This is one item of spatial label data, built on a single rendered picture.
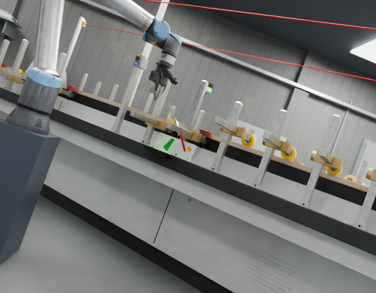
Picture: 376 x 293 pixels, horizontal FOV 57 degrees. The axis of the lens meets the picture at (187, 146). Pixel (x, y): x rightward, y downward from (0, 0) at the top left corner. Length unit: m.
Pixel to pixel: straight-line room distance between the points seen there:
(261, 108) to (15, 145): 5.82
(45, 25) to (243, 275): 1.66
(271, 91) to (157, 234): 5.22
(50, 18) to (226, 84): 5.29
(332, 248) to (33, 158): 1.38
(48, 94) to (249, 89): 5.62
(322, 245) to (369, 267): 0.20
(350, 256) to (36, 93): 1.56
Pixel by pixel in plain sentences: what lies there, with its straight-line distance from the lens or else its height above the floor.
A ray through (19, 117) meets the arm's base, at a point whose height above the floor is 0.64.
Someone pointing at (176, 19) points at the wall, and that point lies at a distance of 7.07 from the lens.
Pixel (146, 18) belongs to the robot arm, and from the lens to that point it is 1.86.
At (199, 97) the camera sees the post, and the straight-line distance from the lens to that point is 2.03.
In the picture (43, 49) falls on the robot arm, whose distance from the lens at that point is 1.91.
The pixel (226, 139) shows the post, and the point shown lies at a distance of 1.90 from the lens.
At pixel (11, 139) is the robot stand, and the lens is 1.67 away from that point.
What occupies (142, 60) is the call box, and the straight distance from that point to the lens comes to 2.33.
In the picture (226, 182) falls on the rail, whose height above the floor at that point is 0.67.
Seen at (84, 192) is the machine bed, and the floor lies 0.19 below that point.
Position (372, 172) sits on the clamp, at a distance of 1.74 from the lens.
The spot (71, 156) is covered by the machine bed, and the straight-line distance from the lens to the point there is 2.85.
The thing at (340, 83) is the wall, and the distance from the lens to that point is 7.70.
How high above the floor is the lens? 0.78
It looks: level
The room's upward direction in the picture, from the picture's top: 20 degrees clockwise
